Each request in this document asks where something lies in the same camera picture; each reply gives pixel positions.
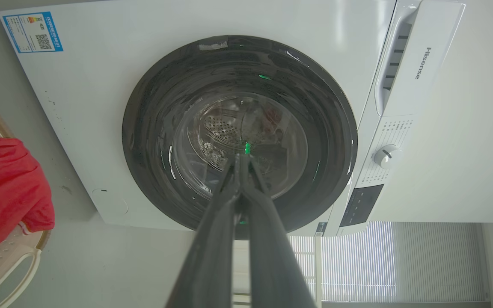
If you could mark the white Hisense washing machine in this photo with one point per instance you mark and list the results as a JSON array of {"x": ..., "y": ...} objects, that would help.
[{"x": 101, "y": 107}]

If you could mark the red garment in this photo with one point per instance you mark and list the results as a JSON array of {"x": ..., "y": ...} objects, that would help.
[{"x": 7, "y": 188}]

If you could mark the blue energy label sticker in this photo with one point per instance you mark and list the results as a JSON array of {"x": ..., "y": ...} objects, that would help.
[{"x": 33, "y": 32}]

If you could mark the beige plastic laundry basket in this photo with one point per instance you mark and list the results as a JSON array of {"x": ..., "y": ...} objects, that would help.
[{"x": 2, "y": 261}]

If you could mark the white detergent drawer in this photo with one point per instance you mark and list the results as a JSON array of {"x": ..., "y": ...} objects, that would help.
[{"x": 422, "y": 55}]

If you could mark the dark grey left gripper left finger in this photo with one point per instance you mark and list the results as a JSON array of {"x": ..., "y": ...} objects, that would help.
[{"x": 212, "y": 248}]

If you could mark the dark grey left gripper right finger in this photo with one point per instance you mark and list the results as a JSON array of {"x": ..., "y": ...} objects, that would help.
[{"x": 272, "y": 252}]

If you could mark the white washer control dial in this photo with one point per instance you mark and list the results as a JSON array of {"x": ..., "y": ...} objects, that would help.
[{"x": 387, "y": 155}]

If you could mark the round dark glass washer door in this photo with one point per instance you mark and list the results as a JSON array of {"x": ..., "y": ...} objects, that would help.
[{"x": 165, "y": 128}]

